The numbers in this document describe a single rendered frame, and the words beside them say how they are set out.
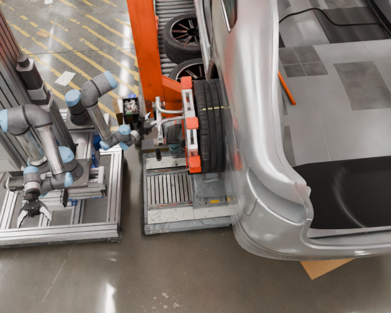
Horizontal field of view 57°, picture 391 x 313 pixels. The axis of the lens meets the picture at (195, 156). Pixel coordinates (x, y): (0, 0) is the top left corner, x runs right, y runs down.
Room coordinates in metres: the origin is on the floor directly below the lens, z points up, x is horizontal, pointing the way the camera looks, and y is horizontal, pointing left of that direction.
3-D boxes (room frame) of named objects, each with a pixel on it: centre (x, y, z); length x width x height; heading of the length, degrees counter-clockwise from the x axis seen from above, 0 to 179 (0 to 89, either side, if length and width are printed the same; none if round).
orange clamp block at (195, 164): (1.37, 0.01, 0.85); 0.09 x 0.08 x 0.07; 5
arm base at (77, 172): (1.34, 0.82, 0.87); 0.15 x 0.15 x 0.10
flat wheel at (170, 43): (3.32, -0.01, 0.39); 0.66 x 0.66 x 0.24
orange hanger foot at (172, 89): (2.20, -0.01, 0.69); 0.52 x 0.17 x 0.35; 95
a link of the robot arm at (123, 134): (1.59, 0.49, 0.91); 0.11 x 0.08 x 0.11; 129
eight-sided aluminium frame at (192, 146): (1.68, 0.04, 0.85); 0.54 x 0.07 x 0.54; 5
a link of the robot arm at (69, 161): (1.34, 0.83, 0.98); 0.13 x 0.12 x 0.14; 107
